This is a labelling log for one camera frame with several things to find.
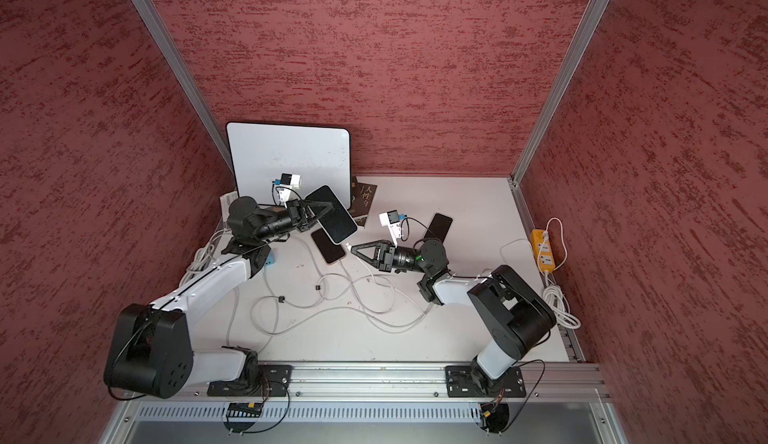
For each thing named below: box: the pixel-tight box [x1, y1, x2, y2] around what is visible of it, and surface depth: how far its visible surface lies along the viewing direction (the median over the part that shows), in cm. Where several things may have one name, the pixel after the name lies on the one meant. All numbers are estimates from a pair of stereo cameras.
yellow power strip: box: [530, 229, 556, 273], surface depth 99 cm
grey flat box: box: [219, 191, 238, 222], surface depth 113 cm
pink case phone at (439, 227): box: [424, 213, 453, 244], surface depth 108 cm
